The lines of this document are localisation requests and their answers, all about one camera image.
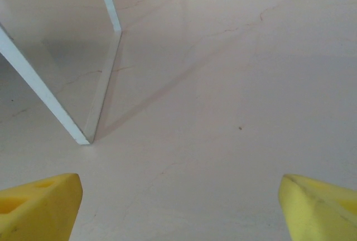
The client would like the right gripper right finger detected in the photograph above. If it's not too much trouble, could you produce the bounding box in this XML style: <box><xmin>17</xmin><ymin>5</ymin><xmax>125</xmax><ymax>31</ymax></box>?
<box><xmin>278</xmin><ymin>173</ymin><xmax>357</xmax><ymax>241</ymax></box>

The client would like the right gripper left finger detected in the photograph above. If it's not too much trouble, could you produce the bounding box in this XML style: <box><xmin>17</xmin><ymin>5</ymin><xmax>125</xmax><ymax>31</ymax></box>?
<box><xmin>0</xmin><ymin>172</ymin><xmax>84</xmax><ymax>241</ymax></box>

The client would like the wooden two-tier shelf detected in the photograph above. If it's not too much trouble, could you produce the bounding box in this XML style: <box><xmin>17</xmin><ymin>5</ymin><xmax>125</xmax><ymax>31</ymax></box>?
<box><xmin>0</xmin><ymin>0</ymin><xmax>122</xmax><ymax>145</ymax></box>

